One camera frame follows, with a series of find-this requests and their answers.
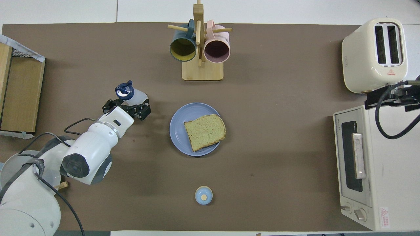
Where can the pink mug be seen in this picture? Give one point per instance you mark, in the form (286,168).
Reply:
(216,49)

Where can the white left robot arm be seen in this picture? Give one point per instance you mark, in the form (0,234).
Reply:
(92,147)

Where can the dark teal mug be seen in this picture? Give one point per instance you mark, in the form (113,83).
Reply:
(182,49)

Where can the cream toaster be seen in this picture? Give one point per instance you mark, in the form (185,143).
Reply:
(357,65)

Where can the translucent squeeze bottle blue cap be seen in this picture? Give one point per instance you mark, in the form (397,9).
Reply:
(139,96)

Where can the white grid patterned liner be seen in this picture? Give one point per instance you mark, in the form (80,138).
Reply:
(16,134)

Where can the blue round plate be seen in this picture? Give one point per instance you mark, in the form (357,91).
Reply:
(178,131)

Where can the white toaster oven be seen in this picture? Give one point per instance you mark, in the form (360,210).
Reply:
(393,180)

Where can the brown table mat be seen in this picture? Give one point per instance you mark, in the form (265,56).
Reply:
(295,65)

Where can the wooden plate rack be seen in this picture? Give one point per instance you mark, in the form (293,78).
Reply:
(63,185)

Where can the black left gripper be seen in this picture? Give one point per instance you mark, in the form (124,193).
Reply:
(126,108)

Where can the toasted bread slice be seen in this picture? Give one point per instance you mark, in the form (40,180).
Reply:
(205,131)

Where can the grey round plate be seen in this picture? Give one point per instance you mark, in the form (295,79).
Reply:
(52,177)

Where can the wooden mug tree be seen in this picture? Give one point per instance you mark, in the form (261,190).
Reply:
(202,72)

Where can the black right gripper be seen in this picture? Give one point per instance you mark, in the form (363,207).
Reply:
(408,98)

